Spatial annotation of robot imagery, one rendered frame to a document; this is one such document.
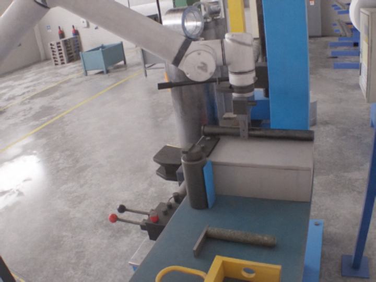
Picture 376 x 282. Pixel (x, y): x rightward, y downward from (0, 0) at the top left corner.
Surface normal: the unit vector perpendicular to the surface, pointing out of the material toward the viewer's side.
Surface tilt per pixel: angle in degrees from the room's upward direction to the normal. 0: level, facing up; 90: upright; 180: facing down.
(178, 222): 0
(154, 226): 90
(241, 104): 90
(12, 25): 104
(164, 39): 70
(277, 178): 90
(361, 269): 0
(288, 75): 90
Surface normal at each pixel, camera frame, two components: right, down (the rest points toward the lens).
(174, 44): 0.11, 0.04
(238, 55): -0.10, 0.43
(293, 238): -0.13, -0.91
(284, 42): -0.37, 0.42
